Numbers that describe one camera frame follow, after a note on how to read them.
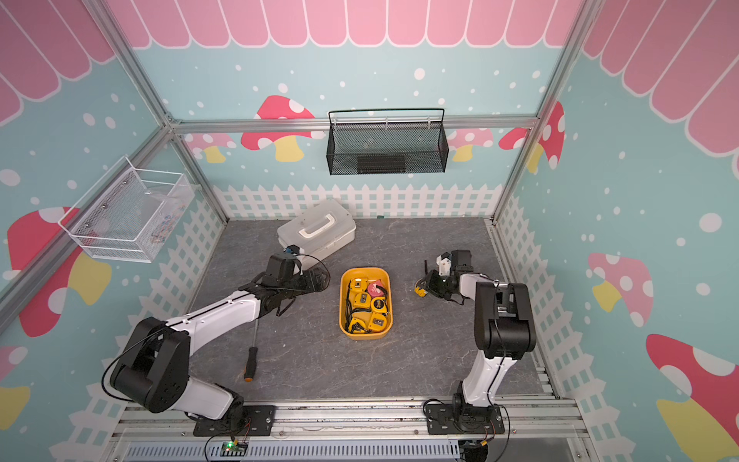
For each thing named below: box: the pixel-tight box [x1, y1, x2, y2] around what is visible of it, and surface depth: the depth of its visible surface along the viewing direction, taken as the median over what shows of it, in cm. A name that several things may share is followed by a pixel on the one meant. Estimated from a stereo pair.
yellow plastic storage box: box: [338, 266, 393, 340], surface depth 96 cm
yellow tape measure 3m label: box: [352, 292, 372, 309], surface depth 96 cm
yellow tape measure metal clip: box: [368, 311, 387, 333], surface depth 91 cm
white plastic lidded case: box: [277, 199, 357, 267], surface depth 104 cm
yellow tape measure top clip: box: [349, 278, 369, 293], surface depth 99 cm
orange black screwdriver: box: [244, 317, 259, 383], surface depth 84 cm
